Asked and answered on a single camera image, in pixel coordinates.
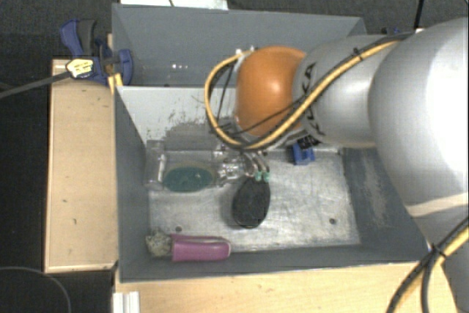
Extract black oval pouch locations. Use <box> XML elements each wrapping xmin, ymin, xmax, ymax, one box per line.
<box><xmin>231</xmin><ymin>177</ymin><xmax>273</xmax><ymax>230</ymax></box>

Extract blue plastic block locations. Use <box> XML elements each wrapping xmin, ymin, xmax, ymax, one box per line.
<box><xmin>291</xmin><ymin>142</ymin><xmax>317</xmax><ymax>166</ymax></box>

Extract grey metal bin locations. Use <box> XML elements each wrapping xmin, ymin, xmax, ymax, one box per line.
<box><xmin>111</xmin><ymin>2</ymin><xmax>432</xmax><ymax>284</ymax></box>

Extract purple flat case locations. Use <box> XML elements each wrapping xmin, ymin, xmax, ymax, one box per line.
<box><xmin>169</xmin><ymin>233</ymin><xmax>232</xmax><ymax>263</ymax></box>

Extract speckled beige lump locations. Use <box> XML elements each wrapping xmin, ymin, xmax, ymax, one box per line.
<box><xmin>145</xmin><ymin>228</ymin><xmax>172</xmax><ymax>258</ymax></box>

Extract pale wood board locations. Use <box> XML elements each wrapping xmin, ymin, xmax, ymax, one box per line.
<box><xmin>43</xmin><ymin>58</ymin><xmax>120</xmax><ymax>274</ymax></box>

